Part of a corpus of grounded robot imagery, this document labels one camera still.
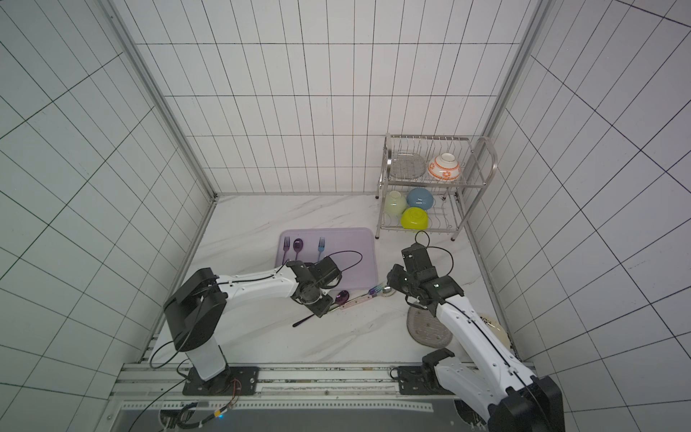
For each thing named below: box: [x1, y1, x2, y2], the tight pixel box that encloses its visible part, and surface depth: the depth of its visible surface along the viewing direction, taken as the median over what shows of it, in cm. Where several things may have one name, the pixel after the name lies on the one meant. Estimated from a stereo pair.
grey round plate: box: [388, 152, 427, 180], surface depth 93 cm
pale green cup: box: [384, 189, 408, 217], surface depth 106 cm
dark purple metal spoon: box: [292, 237, 304, 261], surface depth 103 cm
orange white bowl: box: [427, 152, 461, 181], surface depth 87 cm
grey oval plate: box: [406, 306, 454, 349], surface depth 82 cm
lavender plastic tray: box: [275, 227, 378, 290], surface depth 105 cm
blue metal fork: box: [317, 235, 326, 263], surface depth 105 cm
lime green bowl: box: [401, 207, 430, 231], surface depth 103 cm
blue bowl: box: [406, 187, 434, 211], surface depth 112 cm
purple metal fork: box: [281, 235, 291, 265], surface depth 106 cm
